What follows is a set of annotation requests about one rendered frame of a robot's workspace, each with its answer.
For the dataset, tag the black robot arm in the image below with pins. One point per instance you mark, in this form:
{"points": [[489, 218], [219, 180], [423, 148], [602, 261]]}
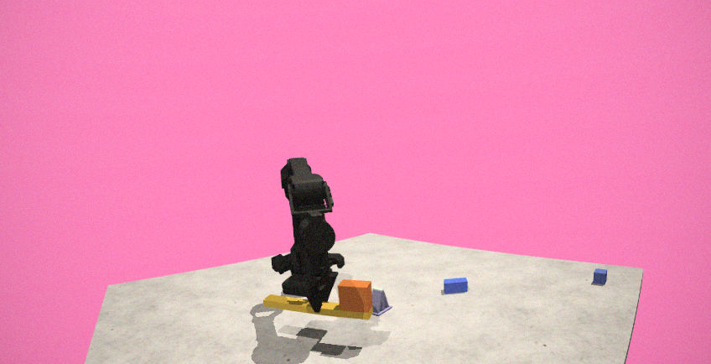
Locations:
{"points": [[306, 194]]}

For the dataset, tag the blue rectangular block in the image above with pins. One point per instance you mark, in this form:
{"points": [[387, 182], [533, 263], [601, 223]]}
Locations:
{"points": [[455, 285]]}

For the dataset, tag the small blue cube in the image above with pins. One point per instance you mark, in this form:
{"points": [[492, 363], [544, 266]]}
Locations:
{"points": [[600, 276]]}

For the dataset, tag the yellow bar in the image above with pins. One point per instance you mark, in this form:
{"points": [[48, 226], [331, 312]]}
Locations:
{"points": [[354, 296]]}

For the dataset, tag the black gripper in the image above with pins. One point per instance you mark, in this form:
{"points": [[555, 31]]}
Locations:
{"points": [[318, 278]]}

